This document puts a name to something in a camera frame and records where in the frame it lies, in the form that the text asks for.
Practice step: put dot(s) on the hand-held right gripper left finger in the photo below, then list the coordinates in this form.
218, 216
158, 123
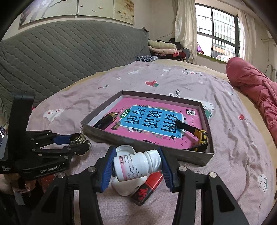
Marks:
107, 171

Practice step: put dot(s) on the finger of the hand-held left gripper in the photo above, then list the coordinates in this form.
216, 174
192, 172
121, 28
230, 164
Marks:
62, 139
65, 151

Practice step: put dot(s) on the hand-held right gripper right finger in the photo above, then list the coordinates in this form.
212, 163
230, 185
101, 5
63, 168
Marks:
168, 171

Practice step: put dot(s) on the white earbuds case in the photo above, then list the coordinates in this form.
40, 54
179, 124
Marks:
125, 187

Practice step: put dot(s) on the shallow grey cardboard box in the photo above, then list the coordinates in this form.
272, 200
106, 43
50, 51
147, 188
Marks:
190, 156

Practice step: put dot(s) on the white jar lid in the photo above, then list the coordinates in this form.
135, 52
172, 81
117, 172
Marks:
124, 150

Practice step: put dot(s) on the small white medicine bottle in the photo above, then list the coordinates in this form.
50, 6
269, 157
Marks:
134, 166

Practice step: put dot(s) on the red lighter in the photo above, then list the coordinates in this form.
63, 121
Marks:
147, 190

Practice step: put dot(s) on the black lipstick tube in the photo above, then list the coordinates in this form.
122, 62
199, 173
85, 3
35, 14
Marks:
106, 121

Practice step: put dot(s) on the yellow and black wristwatch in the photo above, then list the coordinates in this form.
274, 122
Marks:
201, 136

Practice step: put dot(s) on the person's left hand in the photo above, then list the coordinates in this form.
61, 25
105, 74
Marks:
26, 184

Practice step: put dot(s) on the pink printed blanket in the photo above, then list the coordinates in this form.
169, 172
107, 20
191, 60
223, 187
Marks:
227, 151

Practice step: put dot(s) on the pink and blue book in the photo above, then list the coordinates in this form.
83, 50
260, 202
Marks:
134, 102

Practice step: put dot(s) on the grey quilted headboard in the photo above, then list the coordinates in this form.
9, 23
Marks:
65, 56

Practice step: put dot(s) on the blue patterned cloth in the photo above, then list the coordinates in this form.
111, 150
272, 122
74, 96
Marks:
145, 58

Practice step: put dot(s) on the pink folded blanket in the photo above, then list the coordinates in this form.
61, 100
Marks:
166, 52

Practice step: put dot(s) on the red quilted comforter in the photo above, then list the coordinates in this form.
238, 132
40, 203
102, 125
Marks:
255, 86

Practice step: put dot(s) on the floral pillow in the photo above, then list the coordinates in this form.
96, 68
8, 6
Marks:
223, 58

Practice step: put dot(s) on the stack of folded clothes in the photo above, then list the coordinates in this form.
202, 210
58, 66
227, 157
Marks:
160, 45

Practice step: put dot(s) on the purple cloth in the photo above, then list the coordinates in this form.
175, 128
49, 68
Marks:
200, 48

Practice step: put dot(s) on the black garment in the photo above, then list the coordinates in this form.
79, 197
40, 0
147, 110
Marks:
175, 42

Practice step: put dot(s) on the white curtain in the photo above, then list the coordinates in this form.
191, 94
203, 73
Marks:
186, 28
246, 36

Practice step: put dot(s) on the barred window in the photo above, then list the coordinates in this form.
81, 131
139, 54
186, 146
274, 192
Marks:
216, 28

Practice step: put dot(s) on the wall painting with blossoms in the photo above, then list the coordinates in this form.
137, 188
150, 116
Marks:
75, 8

